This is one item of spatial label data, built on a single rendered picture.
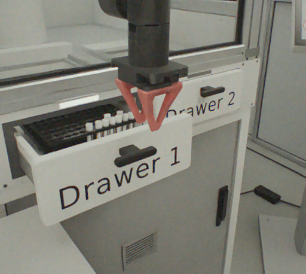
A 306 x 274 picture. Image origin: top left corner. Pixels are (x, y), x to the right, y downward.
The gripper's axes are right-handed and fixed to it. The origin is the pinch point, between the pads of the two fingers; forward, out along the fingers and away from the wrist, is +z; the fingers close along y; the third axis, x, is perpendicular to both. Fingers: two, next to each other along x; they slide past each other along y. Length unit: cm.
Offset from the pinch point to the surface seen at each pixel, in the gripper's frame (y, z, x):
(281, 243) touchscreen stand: 19, 91, -91
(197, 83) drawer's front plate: 16.6, 3.4, -27.2
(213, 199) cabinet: 19, 44, -40
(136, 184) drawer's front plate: 2.7, 12.8, 0.3
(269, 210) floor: 38, 95, -111
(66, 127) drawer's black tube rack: 17.8, 6.1, 5.6
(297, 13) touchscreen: 22, -9, -75
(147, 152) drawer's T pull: -0.8, 4.7, 0.6
